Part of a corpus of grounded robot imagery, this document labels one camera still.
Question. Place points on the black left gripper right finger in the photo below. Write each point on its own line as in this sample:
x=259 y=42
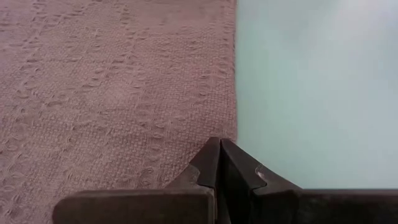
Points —
x=280 y=205

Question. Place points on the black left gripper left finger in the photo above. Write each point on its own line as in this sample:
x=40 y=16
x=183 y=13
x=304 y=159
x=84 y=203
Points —
x=140 y=205

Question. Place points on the grey woven towel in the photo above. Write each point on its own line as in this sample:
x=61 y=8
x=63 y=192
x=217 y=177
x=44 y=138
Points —
x=109 y=93

